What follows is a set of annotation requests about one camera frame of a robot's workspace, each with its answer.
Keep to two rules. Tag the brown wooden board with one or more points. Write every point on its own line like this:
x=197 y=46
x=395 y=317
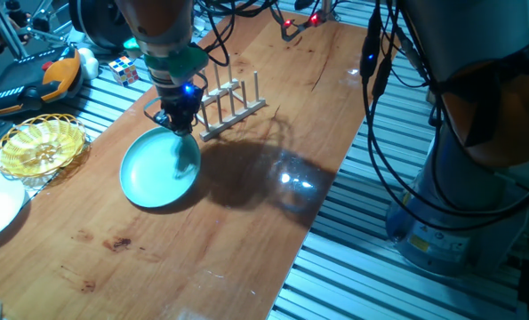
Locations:
x=113 y=249

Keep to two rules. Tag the small white rounded object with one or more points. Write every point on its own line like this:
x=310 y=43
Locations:
x=89 y=62

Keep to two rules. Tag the black orange teach pendant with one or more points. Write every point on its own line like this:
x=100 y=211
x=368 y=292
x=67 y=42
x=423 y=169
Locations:
x=24 y=84

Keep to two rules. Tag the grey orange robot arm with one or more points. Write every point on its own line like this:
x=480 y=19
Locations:
x=459 y=44

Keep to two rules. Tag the pale green round dish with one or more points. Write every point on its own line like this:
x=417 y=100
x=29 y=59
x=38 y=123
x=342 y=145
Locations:
x=157 y=171

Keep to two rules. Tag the colourful puzzle cube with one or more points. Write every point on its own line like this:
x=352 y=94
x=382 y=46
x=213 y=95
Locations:
x=123 y=71

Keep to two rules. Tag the grey metal strut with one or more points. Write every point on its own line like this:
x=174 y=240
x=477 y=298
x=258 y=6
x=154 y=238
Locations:
x=6 y=31

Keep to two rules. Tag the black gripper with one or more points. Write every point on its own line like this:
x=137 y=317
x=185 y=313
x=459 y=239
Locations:
x=181 y=102

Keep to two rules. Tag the wooden peg dish rack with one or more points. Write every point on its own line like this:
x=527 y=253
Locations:
x=233 y=113

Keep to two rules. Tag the small teal round cap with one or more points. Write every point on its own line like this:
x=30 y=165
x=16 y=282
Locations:
x=131 y=43

